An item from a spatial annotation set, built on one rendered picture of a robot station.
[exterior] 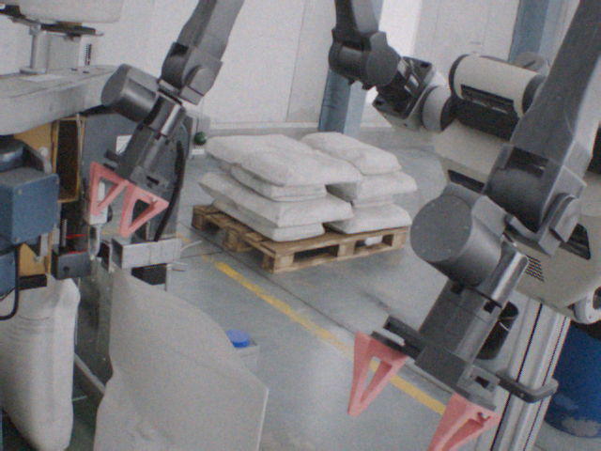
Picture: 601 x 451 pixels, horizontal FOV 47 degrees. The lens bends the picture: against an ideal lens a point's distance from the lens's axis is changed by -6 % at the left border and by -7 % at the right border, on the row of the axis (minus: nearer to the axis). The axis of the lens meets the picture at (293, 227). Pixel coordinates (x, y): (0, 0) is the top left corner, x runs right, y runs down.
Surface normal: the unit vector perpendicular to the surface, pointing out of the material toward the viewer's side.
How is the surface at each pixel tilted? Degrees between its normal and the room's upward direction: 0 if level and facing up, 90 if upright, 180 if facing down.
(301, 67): 90
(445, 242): 61
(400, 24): 90
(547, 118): 70
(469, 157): 40
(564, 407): 93
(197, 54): 89
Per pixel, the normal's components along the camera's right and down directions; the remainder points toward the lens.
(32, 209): 0.90, 0.27
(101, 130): 0.64, 0.35
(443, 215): -0.61, -0.37
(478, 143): -0.38, -0.66
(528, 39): -0.75, 0.10
